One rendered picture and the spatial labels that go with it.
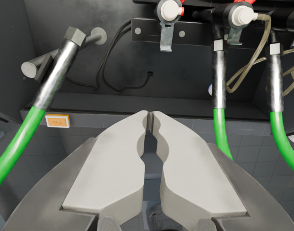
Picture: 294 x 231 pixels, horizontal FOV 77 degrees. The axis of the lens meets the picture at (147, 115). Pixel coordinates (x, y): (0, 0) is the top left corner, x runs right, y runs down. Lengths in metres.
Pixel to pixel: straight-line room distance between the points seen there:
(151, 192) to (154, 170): 0.09
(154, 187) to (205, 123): 0.39
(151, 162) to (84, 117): 0.44
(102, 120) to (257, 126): 0.38
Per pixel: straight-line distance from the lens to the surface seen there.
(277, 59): 0.32
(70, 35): 0.23
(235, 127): 0.51
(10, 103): 0.50
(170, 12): 0.22
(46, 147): 1.93
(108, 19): 0.51
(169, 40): 0.24
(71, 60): 0.23
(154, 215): 0.76
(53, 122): 0.49
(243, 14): 0.24
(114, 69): 0.53
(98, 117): 0.46
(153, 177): 0.79
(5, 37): 0.50
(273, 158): 2.18
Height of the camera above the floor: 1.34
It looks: 61 degrees down
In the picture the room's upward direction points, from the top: 179 degrees clockwise
